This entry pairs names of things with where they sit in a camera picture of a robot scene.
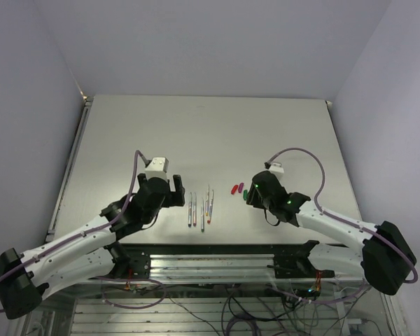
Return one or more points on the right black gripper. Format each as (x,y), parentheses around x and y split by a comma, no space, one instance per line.
(252,198)

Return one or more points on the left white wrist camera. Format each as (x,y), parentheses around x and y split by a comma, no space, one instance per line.
(157,169)

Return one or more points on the red pen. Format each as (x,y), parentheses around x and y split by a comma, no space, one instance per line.
(210,207)

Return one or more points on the green pen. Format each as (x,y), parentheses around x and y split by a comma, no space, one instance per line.
(203,216)

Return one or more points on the blue pen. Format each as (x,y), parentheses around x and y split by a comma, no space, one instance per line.
(190,210)

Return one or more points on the yellow pen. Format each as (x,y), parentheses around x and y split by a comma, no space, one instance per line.
(207,200)

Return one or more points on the red pen cap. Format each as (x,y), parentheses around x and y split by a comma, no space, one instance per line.
(234,189)

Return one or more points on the aluminium frame rail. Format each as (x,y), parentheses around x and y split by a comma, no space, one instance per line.
(181,269)

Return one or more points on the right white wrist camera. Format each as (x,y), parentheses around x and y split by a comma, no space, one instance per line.
(275,168)

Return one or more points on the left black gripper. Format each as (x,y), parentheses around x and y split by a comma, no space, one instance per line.
(177,196)

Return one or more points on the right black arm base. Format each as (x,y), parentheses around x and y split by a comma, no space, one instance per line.
(293,262)

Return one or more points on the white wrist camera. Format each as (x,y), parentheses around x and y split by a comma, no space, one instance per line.
(157,169)
(275,168)

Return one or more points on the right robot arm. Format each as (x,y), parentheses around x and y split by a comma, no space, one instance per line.
(377,253)

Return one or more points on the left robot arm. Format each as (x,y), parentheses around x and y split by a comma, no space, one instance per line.
(93,250)

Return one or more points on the purple pen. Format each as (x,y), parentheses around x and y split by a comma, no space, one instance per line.
(194,209)

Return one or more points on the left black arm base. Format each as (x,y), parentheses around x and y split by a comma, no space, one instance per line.
(133,264)

